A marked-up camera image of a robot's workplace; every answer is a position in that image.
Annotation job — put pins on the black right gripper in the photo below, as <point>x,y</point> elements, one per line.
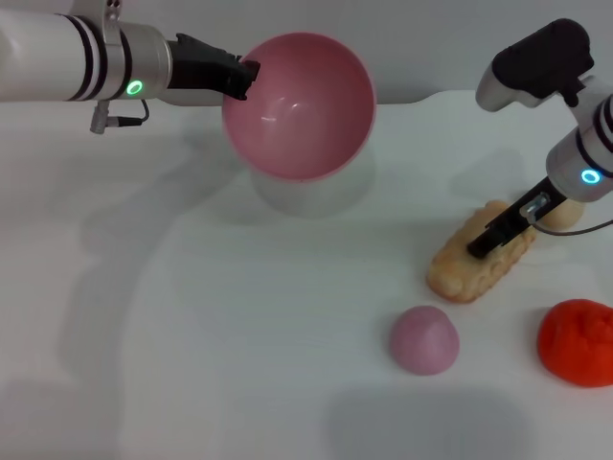
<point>524,211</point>

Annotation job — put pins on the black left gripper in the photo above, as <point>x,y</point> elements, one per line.
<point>201,67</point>

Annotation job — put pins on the orange striped long bread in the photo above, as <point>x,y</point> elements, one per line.
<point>455,280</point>

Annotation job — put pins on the pink plastic bowl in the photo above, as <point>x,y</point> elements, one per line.
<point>299,120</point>

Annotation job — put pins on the beige round bun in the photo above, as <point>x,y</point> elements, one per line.
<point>567,214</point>

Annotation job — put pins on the pink round bun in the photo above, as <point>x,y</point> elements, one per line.
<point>424,342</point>

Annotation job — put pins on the orange-red round bun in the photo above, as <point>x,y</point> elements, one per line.
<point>577,345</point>

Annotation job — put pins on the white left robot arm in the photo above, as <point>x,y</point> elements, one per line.
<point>43,57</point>

